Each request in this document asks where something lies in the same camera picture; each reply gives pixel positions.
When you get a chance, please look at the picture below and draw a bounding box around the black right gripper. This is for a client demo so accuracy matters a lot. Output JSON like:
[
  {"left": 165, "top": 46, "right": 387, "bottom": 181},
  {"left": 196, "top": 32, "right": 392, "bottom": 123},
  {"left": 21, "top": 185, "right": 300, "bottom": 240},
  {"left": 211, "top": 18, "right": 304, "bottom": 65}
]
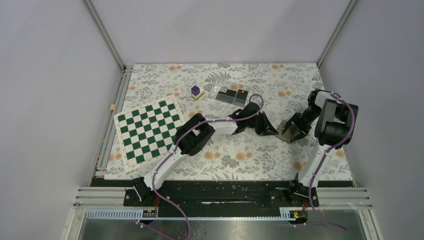
[{"left": 283, "top": 105, "right": 321, "bottom": 142}]

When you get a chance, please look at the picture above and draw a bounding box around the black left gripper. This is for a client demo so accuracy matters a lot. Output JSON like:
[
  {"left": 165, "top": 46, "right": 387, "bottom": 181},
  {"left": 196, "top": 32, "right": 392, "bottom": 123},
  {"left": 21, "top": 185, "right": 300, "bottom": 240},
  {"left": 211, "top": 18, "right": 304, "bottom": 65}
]
[{"left": 246, "top": 112, "right": 278, "bottom": 137}]

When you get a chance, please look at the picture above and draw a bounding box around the grey card holder wallet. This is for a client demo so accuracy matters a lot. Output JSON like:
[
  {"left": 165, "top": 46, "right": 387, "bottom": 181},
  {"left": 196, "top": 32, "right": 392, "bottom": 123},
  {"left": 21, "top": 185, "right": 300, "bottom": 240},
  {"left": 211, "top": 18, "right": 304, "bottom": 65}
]
[{"left": 275, "top": 120, "right": 292, "bottom": 143}]

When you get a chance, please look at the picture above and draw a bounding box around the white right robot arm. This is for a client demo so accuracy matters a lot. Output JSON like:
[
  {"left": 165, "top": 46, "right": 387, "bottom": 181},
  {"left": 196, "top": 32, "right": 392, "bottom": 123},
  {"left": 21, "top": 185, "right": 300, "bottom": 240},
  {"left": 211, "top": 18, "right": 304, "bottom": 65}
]
[{"left": 279, "top": 89, "right": 359, "bottom": 207}]

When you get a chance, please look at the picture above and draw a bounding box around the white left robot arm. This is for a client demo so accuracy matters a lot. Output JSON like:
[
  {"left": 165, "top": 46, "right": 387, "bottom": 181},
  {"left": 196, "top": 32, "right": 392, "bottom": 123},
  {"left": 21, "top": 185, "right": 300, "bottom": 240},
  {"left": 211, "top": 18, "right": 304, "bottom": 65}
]
[{"left": 132, "top": 102, "right": 278, "bottom": 206}]

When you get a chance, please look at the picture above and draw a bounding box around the black credit card right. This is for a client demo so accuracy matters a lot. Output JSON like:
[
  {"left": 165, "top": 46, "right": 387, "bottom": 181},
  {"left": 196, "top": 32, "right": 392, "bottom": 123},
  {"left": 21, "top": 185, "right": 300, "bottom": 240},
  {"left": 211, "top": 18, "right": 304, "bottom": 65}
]
[{"left": 233, "top": 89, "right": 249, "bottom": 108}]

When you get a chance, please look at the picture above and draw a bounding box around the clear acrylic card tray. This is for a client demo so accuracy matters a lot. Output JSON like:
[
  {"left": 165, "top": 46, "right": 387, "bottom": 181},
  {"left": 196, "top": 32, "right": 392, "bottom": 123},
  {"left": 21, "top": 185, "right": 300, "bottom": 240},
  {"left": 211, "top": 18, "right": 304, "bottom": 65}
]
[{"left": 209, "top": 79, "right": 251, "bottom": 108}]

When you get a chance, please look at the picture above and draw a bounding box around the floral table cloth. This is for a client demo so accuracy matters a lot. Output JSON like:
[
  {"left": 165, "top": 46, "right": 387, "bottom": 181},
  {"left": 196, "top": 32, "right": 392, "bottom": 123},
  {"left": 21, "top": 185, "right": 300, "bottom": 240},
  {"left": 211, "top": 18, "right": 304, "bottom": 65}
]
[{"left": 122, "top": 63, "right": 323, "bottom": 181}]

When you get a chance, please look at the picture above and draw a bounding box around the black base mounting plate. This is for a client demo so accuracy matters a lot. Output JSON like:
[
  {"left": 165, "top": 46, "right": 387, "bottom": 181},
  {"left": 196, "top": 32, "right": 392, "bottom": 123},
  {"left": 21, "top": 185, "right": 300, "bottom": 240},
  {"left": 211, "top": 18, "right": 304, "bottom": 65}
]
[{"left": 123, "top": 178, "right": 320, "bottom": 218}]

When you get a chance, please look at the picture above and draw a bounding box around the purple yellow cube stack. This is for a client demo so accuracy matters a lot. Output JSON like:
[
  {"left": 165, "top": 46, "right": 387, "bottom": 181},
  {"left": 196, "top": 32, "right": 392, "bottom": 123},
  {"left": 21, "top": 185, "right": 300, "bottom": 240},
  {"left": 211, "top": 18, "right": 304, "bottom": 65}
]
[{"left": 190, "top": 85, "right": 205, "bottom": 101}]

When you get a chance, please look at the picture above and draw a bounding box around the green white chessboard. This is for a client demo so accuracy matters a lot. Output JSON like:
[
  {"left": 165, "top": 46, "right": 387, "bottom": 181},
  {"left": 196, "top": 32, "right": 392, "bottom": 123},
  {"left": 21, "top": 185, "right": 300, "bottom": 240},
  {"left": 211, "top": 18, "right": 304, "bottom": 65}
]
[{"left": 113, "top": 95, "right": 185, "bottom": 172}]

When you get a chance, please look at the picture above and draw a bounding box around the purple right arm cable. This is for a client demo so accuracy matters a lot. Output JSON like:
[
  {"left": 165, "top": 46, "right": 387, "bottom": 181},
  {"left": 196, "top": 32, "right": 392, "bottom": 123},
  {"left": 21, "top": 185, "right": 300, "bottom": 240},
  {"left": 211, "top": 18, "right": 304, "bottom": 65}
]
[{"left": 291, "top": 92, "right": 357, "bottom": 233}]

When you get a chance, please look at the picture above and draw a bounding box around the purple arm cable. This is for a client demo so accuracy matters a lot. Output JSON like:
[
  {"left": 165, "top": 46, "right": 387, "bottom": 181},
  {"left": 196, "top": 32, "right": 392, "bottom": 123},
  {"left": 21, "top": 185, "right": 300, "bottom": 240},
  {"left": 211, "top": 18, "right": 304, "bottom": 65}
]
[
  {"left": 291, "top": 92, "right": 357, "bottom": 233},
  {"left": 135, "top": 94, "right": 265, "bottom": 240}
]

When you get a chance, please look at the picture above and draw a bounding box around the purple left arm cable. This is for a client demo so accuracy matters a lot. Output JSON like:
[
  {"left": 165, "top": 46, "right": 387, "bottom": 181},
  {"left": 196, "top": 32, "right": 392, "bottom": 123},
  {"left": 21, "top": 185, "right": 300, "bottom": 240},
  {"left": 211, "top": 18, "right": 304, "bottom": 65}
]
[{"left": 135, "top": 94, "right": 265, "bottom": 240}]

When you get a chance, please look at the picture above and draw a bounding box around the grey slotted cable duct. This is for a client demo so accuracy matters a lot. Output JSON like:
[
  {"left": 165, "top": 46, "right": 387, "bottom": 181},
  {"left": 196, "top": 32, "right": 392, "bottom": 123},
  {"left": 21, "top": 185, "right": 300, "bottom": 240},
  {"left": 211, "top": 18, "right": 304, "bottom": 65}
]
[{"left": 85, "top": 207, "right": 308, "bottom": 222}]

